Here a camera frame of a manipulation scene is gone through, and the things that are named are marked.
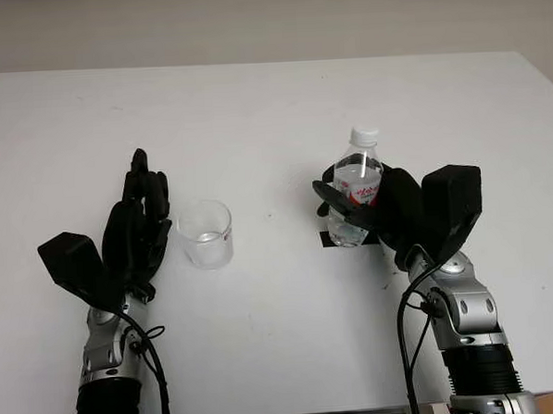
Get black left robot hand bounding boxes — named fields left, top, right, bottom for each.
left=95, top=146, right=178, bottom=306

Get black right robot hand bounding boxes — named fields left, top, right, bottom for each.
left=310, top=157, right=436, bottom=278

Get clear plastic water bottle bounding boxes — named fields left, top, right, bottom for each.
left=320, top=124, right=389, bottom=250

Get clear glass cup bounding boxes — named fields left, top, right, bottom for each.
left=176, top=197, right=236, bottom=272

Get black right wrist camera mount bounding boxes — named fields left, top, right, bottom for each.
left=417, top=162, right=487, bottom=263

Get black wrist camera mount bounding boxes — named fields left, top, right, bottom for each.
left=36, top=228, right=125, bottom=318
left=417, top=162, right=487, bottom=263

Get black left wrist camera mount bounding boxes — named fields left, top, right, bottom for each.
left=36, top=228, right=125, bottom=318

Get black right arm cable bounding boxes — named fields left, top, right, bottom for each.
left=393, top=242, right=450, bottom=414

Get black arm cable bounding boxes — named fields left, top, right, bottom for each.
left=119, top=305, right=173, bottom=414
left=393, top=242, right=450, bottom=414

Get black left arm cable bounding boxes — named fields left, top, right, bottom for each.
left=119, top=305, right=173, bottom=414

